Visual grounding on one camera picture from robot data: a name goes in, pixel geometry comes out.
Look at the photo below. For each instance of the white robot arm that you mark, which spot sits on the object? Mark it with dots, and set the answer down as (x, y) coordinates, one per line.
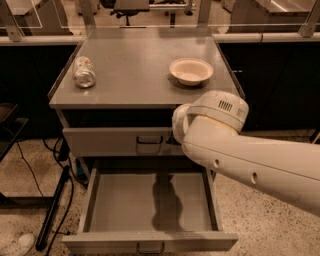
(209, 132)

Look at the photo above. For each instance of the closed grey top drawer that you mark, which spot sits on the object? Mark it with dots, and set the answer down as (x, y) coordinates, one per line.
(115, 141)

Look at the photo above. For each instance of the grey metal drawer cabinet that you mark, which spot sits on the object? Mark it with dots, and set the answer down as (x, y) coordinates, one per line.
(134, 87)

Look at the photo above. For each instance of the open grey middle drawer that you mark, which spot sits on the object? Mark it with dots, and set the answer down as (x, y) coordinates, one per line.
(172, 206)

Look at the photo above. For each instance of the white paper bowl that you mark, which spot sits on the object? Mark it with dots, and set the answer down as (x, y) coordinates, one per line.
(191, 71)

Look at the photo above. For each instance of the crushed silver soda can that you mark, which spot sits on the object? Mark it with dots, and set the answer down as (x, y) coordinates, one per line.
(83, 72)

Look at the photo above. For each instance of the black office chair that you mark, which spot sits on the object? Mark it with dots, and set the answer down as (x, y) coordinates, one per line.
(130, 8)

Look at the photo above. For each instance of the white sneaker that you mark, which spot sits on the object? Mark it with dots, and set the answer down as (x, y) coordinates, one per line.
(19, 247)

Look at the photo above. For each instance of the black middle drawer handle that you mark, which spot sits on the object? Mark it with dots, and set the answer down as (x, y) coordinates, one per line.
(149, 251)

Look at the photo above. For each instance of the black desk frame leg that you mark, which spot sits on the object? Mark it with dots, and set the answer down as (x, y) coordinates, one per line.
(11, 126)

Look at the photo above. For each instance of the white horizontal rail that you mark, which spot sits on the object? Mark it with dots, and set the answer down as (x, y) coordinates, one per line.
(220, 38)

